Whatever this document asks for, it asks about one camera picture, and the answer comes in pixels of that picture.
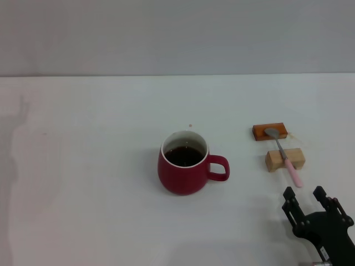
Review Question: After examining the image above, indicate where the pink handled metal spoon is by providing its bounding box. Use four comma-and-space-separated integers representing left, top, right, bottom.
263, 127, 304, 188

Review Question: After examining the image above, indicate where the red ceramic mug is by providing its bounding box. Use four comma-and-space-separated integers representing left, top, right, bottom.
157, 130, 231, 196

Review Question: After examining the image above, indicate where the orange-brown wooden block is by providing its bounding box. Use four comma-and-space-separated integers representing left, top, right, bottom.
252, 122, 288, 142

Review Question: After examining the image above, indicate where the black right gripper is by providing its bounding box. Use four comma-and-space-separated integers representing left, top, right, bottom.
282, 185, 355, 266

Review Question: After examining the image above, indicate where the light wooden arch block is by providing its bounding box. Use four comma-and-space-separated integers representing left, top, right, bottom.
265, 147, 306, 173

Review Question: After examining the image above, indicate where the dark coffee liquid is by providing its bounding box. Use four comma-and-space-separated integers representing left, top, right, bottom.
163, 146, 205, 168

